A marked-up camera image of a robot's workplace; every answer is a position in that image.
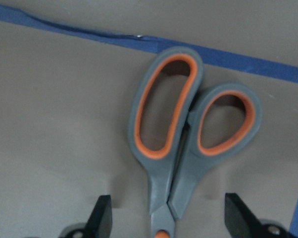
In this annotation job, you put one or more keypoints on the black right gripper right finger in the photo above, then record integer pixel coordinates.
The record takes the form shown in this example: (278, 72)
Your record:
(239, 220)

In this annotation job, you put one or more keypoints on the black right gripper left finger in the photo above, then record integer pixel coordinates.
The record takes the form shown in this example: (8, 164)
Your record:
(99, 224)

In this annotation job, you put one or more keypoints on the grey orange scissors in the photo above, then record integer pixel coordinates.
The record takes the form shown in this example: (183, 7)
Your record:
(177, 167)

